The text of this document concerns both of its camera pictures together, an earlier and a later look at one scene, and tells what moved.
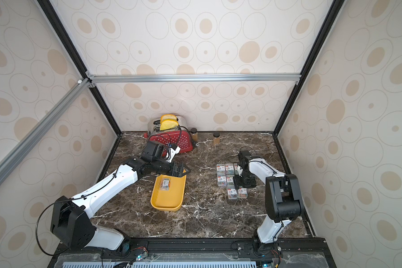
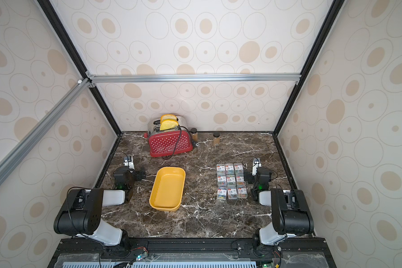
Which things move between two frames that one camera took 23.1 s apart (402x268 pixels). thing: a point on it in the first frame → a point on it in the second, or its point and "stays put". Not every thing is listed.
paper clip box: x=232 y=194 stays put
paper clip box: x=164 y=184 → x=221 y=192
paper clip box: x=220 y=168 stays put
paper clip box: x=229 y=167 stays put
